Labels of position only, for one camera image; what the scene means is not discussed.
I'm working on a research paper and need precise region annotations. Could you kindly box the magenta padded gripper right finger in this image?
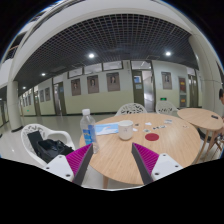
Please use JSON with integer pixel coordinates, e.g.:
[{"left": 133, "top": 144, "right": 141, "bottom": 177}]
[{"left": 131, "top": 142, "right": 184, "bottom": 186}]

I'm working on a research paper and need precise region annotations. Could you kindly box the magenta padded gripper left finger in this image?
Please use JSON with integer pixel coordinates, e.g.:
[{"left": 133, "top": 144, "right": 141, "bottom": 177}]
[{"left": 44, "top": 143, "right": 95, "bottom": 186}]

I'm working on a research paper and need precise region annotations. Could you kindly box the clear plastic water bottle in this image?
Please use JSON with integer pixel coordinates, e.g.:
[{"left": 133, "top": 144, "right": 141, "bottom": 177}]
[{"left": 80, "top": 109, "right": 99, "bottom": 154}]

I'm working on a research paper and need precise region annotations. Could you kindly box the round red coaster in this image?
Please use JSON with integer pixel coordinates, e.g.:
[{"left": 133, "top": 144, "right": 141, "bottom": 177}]
[{"left": 145, "top": 133, "right": 159, "bottom": 141}]

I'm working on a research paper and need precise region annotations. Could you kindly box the black bag on chair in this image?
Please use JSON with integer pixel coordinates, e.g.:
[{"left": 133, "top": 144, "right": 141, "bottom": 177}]
[{"left": 28, "top": 131, "right": 73, "bottom": 163}]

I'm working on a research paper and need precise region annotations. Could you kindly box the round wooden table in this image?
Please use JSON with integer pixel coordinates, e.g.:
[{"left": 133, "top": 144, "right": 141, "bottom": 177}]
[
  {"left": 89, "top": 113, "right": 201, "bottom": 188},
  {"left": 177, "top": 108, "right": 223, "bottom": 161}
]

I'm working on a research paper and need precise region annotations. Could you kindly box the small dark items strip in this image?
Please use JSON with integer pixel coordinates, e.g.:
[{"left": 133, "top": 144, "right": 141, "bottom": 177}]
[{"left": 152, "top": 125, "right": 167, "bottom": 130}]

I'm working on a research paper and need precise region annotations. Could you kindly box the white ceramic mug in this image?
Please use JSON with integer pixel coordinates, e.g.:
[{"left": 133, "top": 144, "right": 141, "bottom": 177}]
[{"left": 118, "top": 120, "right": 133, "bottom": 140}]

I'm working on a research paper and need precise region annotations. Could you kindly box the blue white paper packet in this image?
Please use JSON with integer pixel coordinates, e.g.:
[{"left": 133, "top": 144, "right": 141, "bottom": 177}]
[{"left": 95, "top": 123, "right": 118, "bottom": 136}]

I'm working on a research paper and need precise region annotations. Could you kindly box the white lattice chair middle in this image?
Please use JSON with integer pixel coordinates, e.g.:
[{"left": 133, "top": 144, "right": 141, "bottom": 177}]
[{"left": 116, "top": 103, "right": 146, "bottom": 116}]

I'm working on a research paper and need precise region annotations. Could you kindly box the white lattice chair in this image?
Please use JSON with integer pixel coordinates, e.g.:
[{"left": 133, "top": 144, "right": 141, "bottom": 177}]
[
  {"left": 116, "top": 103, "right": 146, "bottom": 116},
  {"left": 156, "top": 101, "right": 178, "bottom": 115}
]

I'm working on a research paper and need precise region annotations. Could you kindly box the white lattice chair right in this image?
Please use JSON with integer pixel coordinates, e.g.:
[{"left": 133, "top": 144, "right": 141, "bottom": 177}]
[{"left": 156, "top": 101, "right": 178, "bottom": 115}]

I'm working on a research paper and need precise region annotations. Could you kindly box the white chair with bag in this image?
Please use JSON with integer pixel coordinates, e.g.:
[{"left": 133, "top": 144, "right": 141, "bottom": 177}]
[{"left": 21, "top": 123, "right": 75, "bottom": 167}]

